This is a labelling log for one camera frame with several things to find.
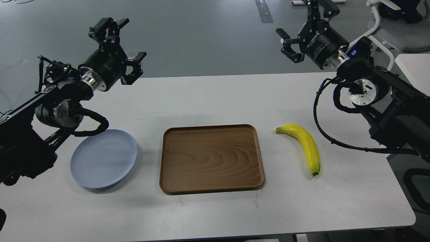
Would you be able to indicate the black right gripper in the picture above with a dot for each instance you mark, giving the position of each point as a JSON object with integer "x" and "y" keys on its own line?
{"x": 319, "y": 40}

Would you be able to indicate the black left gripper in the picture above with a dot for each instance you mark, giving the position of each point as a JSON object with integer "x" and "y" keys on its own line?
{"x": 109, "y": 62}

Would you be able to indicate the light blue plate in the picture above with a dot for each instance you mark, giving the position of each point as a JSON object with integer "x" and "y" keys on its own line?
{"x": 103, "y": 160}

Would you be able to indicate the yellow banana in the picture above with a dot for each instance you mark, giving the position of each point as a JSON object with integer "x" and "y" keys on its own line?
{"x": 308, "y": 145}

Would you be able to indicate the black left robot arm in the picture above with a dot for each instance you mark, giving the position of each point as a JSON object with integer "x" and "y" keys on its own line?
{"x": 31, "y": 133}

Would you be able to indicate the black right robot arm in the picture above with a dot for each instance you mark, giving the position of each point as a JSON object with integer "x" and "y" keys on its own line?
{"x": 396, "y": 111}

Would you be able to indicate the white office chair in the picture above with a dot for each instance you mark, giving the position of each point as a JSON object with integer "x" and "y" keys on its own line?
{"x": 406, "y": 38}

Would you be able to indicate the white side table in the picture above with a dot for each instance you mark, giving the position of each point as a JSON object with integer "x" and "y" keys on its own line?
{"x": 416, "y": 68}

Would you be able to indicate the brown wooden tray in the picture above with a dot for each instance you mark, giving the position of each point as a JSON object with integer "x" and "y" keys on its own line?
{"x": 210, "y": 159}

